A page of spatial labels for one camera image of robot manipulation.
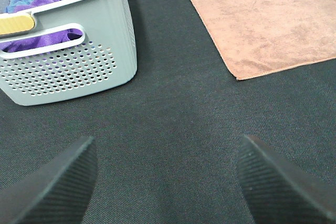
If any yellow basket handle grip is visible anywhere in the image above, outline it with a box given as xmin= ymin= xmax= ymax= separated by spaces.
xmin=0 ymin=13 xmax=35 ymax=35

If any purple towel in basket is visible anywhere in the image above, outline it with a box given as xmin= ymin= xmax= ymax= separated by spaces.
xmin=1 ymin=0 xmax=82 ymax=53

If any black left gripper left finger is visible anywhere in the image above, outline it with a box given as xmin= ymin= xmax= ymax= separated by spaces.
xmin=1 ymin=136 xmax=97 ymax=223

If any brown microfibre towel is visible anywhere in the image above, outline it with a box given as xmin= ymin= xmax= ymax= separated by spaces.
xmin=191 ymin=0 xmax=335 ymax=80

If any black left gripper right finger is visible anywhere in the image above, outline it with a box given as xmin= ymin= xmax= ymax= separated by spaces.
xmin=237 ymin=135 xmax=335 ymax=223

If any grey perforated laundry basket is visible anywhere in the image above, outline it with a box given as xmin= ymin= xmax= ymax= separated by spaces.
xmin=1 ymin=0 xmax=137 ymax=106

